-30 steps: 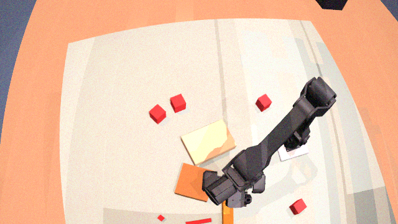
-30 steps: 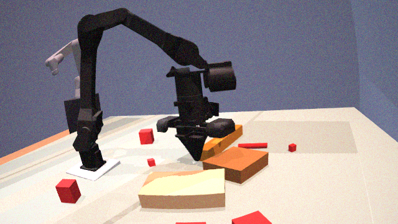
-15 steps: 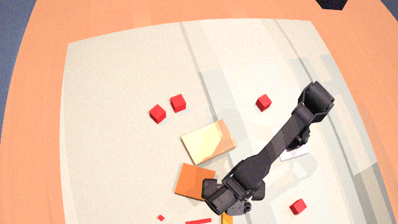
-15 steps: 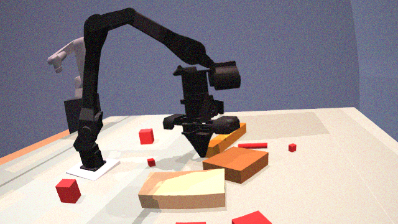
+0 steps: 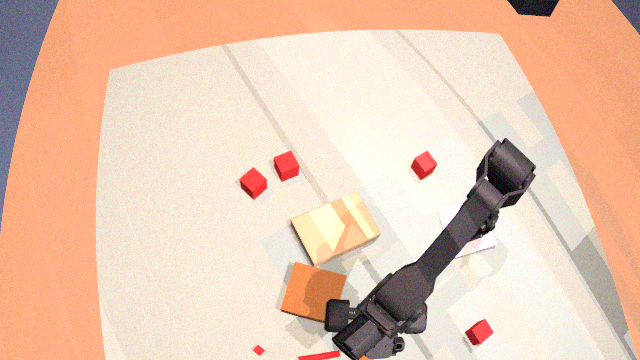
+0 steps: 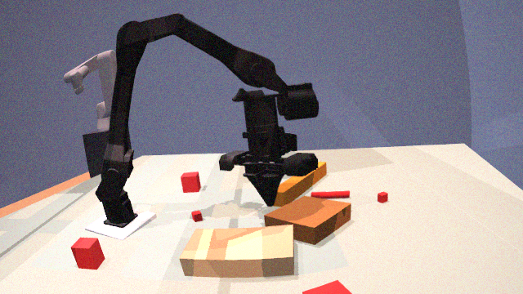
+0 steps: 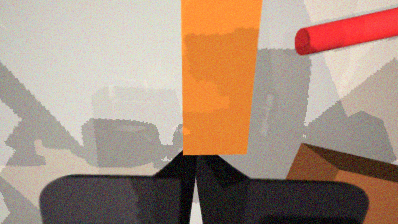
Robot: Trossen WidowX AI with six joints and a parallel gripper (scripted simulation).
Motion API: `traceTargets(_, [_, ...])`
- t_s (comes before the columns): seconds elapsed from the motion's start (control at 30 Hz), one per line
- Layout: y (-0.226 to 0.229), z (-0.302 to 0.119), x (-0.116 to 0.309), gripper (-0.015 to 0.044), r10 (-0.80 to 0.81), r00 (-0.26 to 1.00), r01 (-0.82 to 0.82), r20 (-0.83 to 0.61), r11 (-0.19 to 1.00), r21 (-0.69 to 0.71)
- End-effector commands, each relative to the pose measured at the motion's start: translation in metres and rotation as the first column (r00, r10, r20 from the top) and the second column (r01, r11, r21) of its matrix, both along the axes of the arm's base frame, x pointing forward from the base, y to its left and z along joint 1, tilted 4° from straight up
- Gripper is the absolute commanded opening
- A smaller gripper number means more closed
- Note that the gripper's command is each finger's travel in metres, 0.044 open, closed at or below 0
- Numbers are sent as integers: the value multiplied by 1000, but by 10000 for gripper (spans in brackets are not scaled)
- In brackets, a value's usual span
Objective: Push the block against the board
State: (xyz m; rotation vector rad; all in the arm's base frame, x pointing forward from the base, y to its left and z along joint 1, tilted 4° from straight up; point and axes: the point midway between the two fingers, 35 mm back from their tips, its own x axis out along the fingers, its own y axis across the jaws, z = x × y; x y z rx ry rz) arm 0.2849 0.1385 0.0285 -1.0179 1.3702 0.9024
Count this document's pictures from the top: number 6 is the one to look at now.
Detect orange square block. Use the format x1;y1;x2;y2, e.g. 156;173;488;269
264;196;351;245

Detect red cylinder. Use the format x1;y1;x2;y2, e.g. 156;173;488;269
311;190;350;199

